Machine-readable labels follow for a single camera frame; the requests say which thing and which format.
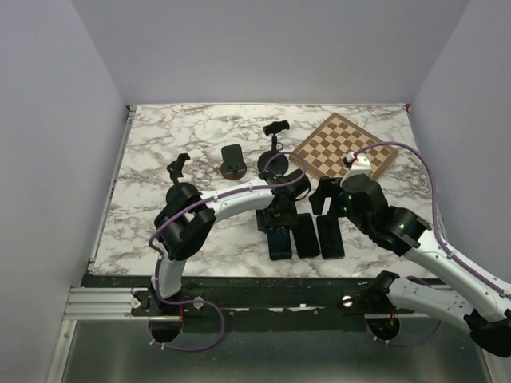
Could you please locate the blue phone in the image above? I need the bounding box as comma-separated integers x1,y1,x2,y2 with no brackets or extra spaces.
267,227,292,261

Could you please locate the black phone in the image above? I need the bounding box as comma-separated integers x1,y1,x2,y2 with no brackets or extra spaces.
291,213,320,259
316,215,345,259

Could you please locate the black phone stand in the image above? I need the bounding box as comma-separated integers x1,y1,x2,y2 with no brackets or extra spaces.
164,152,200,208
257,120,290,175

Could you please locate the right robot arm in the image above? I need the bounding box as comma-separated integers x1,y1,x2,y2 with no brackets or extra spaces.
309,174,510,358

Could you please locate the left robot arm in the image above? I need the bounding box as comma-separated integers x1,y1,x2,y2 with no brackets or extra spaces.
149,170,311,315

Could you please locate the round wooden phone stand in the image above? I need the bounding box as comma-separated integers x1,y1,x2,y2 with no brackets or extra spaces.
220,144,247,180

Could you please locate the wooden chessboard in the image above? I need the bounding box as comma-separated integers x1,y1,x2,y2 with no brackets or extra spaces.
290,113,380,179

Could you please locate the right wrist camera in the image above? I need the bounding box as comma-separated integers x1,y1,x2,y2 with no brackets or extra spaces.
344,152,371,177

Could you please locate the black front mounting rail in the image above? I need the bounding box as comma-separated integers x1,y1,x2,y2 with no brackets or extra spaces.
131,277,394,332

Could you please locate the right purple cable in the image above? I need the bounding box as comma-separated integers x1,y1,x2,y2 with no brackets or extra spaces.
347,142,511,347

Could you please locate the aluminium frame rail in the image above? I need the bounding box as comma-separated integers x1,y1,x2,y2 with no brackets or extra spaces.
43,285,149,383

